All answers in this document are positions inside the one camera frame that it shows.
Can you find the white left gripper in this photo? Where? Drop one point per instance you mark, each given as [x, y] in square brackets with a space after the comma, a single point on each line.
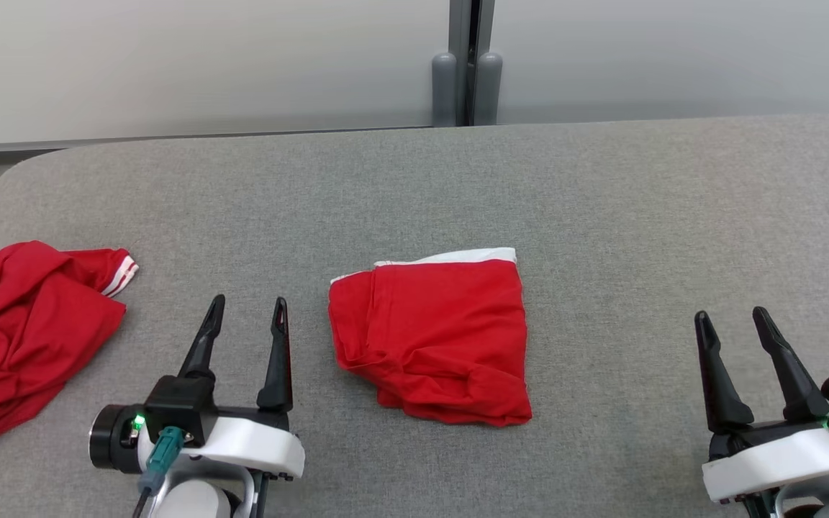
[256, 439]

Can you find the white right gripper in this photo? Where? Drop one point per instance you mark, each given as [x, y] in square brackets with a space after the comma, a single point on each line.
[774, 460]

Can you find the red shorts with white trim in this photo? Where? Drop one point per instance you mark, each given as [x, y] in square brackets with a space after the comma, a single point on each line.
[436, 331]

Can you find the red basketball jersey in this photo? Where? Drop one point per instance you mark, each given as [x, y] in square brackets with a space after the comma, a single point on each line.
[19, 338]

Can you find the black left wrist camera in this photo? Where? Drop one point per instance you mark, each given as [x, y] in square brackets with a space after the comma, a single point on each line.
[177, 403]

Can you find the grey partition post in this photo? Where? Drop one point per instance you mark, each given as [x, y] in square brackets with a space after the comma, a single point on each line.
[466, 72]

